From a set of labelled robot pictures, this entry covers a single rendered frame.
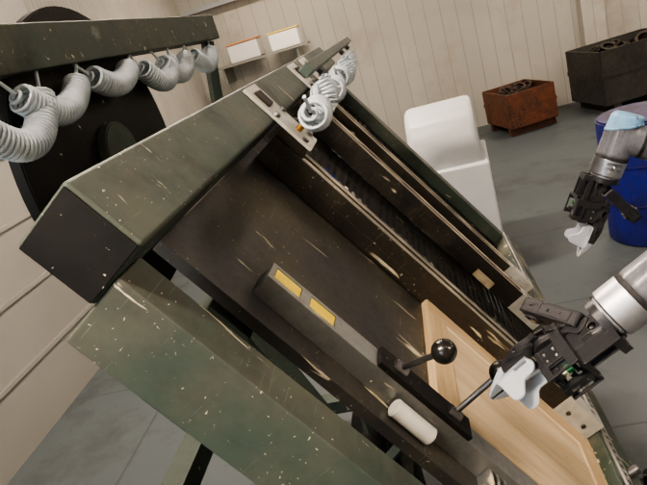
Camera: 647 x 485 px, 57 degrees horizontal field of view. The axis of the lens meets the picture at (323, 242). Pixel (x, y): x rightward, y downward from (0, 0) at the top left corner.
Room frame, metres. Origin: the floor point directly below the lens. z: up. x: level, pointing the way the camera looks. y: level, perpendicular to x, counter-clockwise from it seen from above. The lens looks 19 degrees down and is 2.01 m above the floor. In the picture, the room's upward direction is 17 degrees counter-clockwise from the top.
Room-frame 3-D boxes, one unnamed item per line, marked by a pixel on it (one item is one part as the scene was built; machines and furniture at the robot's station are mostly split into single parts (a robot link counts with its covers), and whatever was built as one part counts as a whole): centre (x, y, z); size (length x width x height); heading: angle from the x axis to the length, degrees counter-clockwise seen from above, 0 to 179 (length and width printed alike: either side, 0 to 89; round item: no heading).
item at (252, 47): (9.11, 0.26, 2.04); 0.47 x 0.39 x 0.27; 79
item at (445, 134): (4.32, -1.08, 0.65); 0.73 x 0.61 x 1.31; 167
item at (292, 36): (8.99, -0.34, 2.04); 0.45 x 0.37 x 0.25; 79
